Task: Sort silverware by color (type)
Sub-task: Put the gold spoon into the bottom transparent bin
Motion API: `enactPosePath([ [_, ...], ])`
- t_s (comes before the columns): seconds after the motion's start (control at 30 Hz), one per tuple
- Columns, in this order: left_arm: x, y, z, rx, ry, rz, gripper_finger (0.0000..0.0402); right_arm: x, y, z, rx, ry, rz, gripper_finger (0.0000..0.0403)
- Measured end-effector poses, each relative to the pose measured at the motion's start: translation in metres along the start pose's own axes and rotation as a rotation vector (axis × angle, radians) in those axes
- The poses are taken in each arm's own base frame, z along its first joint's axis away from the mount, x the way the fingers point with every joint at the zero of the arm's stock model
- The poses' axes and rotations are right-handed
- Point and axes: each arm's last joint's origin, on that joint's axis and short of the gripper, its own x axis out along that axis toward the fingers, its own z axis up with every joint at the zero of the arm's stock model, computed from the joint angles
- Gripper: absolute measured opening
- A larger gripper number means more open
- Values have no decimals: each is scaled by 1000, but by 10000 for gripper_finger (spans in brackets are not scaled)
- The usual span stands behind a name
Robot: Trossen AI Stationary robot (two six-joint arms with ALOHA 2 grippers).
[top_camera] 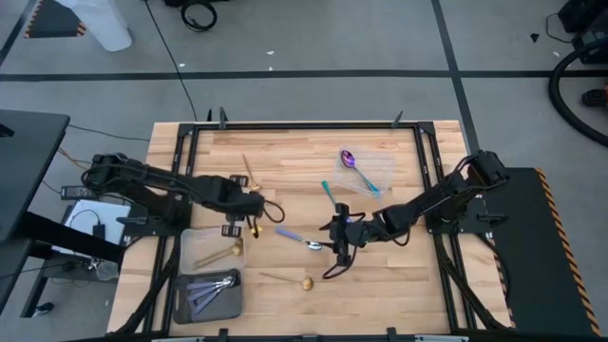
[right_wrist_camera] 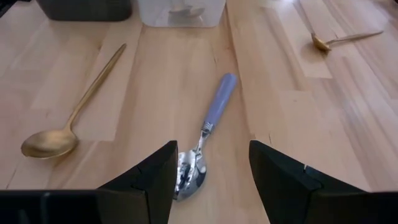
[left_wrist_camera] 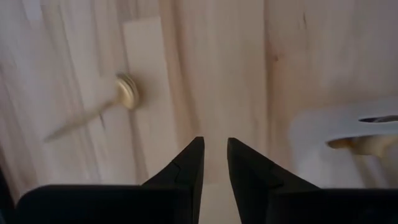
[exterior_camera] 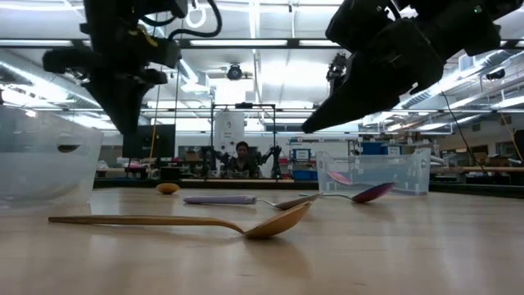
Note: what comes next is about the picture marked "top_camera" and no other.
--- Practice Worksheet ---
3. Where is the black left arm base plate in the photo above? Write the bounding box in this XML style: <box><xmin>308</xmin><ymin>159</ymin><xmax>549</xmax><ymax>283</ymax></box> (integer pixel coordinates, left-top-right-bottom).
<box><xmin>116</xmin><ymin>208</ymin><xmax>194</xmax><ymax>238</ymax></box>

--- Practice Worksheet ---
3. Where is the coiled black cable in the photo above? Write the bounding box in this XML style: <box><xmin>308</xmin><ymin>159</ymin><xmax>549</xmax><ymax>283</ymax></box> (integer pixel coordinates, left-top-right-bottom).
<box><xmin>179</xmin><ymin>0</ymin><xmax>219</xmax><ymax>33</ymax></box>

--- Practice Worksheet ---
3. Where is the clear glass cup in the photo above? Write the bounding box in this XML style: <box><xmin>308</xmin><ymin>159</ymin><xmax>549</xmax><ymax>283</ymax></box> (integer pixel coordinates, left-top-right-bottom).
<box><xmin>96</xmin><ymin>259</ymin><xmax>120</xmax><ymax>282</ymax></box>

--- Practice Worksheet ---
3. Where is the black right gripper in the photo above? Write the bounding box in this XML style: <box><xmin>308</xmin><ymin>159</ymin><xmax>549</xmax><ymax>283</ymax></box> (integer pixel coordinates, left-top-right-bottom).
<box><xmin>318</xmin><ymin>201</ymin><xmax>375</xmax><ymax>268</ymax></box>

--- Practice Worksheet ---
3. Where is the thin black cable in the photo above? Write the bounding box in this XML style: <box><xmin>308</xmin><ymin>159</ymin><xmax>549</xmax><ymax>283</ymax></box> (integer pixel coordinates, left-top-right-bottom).
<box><xmin>66</xmin><ymin>123</ymin><xmax>152</xmax><ymax>143</ymax></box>

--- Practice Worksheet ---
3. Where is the black platform with hazard stripes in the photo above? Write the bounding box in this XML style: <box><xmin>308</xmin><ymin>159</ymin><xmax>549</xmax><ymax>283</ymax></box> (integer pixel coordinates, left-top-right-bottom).
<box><xmin>477</xmin><ymin>165</ymin><xmax>603</xmax><ymax>337</ymax></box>

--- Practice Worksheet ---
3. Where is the thick black hose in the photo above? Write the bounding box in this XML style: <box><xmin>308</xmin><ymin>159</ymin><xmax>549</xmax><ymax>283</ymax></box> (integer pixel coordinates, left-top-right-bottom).
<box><xmin>548</xmin><ymin>40</ymin><xmax>608</xmax><ymax>148</ymax></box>

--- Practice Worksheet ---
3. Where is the yellow cable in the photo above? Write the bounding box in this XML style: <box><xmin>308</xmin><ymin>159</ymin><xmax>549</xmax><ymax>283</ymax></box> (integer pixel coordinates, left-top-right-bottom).
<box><xmin>56</xmin><ymin>146</ymin><xmax>91</xmax><ymax>168</ymax></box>

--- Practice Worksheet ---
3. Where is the black and orange tool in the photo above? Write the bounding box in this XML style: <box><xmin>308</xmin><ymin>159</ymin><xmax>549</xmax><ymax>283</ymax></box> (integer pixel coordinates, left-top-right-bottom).
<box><xmin>581</xmin><ymin>86</ymin><xmax>608</xmax><ymax>108</ymax></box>

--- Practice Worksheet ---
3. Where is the white plastic container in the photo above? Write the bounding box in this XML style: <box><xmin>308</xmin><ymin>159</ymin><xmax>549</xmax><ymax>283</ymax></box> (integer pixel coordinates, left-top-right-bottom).
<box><xmin>55</xmin><ymin>0</ymin><xmax>133</xmax><ymax>52</ymax></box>

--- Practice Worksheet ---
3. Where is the black hazard-edged floor mat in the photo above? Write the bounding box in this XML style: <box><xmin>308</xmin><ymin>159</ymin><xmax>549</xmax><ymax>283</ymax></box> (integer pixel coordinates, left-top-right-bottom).
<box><xmin>22</xmin><ymin>0</ymin><xmax>88</xmax><ymax>39</ymax></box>

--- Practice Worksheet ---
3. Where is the gripper cable loop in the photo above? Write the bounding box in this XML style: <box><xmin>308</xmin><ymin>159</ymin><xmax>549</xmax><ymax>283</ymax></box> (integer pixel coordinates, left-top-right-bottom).
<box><xmin>246</xmin><ymin>199</ymin><xmax>286</xmax><ymax>238</ymax></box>
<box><xmin>322</xmin><ymin>237</ymin><xmax>360</xmax><ymax>280</ymax></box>

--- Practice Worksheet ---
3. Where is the black equipment box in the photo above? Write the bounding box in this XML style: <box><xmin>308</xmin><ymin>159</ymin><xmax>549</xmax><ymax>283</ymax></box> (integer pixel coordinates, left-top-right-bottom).
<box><xmin>558</xmin><ymin>0</ymin><xmax>608</xmax><ymax>66</ymax></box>

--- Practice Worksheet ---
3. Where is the left gripper cable loop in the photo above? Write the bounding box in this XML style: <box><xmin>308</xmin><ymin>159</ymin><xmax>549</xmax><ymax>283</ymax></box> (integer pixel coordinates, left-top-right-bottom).
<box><xmin>246</xmin><ymin>199</ymin><xmax>286</xmax><ymax>238</ymax></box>

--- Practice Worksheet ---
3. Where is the black aluminium table frame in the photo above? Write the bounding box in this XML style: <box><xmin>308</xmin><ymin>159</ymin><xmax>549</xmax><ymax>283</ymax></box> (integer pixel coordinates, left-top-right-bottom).
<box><xmin>113</xmin><ymin>121</ymin><xmax>509</xmax><ymax>342</ymax></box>

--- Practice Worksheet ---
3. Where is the black power brick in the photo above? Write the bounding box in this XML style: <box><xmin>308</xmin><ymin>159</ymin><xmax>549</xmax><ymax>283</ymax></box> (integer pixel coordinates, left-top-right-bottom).
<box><xmin>60</xmin><ymin>185</ymin><xmax>96</xmax><ymax>201</ymax></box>

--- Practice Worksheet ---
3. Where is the silver spoon lavender handle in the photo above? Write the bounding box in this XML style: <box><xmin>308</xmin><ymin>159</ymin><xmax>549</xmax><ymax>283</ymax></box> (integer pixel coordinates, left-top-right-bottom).
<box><xmin>188</xmin><ymin>279</ymin><xmax>238</xmax><ymax>304</ymax></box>
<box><xmin>275</xmin><ymin>226</ymin><xmax>324</xmax><ymax>252</ymax></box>
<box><xmin>194</xmin><ymin>280</ymin><xmax>237</xmax><ymax>314</ymax></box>
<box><xmin>187</xmin><ymin>277</ymin><xmax>238</xmax><ymax>292</ymax></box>

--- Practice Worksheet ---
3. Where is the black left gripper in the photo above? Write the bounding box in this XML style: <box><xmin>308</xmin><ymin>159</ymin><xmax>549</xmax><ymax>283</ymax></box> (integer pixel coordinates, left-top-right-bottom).
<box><xmin>220</xmin><ymin>174</ymin><xmax>266</xmax><ymax>238</ymax></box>

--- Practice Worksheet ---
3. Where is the black desk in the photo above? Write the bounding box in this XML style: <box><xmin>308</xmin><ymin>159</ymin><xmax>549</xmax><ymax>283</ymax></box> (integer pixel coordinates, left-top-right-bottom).
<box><xmin>0</xmin><ymin>109</ymin><xmax>125</xmax><ymax>318</ymax></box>

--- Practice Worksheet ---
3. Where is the right gripper cable loop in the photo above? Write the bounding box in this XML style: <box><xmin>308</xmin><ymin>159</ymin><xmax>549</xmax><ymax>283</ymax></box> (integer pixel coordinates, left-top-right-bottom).
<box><xmin>322</xmin><ymin>237</ymin><xmax>360</xmax><ymax>280</ymax></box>

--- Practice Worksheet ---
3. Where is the grey plastic bin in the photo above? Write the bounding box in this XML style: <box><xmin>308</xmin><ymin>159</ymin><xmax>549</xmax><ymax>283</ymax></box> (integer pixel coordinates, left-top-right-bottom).
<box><xmin>171</xmin><ymin>269</ymin><xmax>244</xmax><ymax>326</ymax></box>

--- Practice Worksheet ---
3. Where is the iridescent spoon teal handle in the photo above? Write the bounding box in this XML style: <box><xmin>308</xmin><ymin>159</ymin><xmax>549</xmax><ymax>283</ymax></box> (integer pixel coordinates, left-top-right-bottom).
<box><xmin>320</xmin><ymin>180</ymin><xmax>355</xmax><ymax>224</ymax></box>
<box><xmin>340</xmin><ymin>148</ymin><xmax>382</xmax><ymax>195</ymax></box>

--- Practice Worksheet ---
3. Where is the white paper sheet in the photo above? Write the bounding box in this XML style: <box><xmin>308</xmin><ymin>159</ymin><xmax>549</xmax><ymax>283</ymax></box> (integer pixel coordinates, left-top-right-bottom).
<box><xmin>50</xmin><ymin>199</ymin><xmax>133</xmax><ymax>258</ymax></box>

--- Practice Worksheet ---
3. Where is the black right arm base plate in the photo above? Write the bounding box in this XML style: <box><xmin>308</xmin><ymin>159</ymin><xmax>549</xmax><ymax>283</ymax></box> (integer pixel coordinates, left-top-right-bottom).
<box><xmin>422</xmin><ymin>197</ymin><xmax>508</xmax><ymax>235</ymax></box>

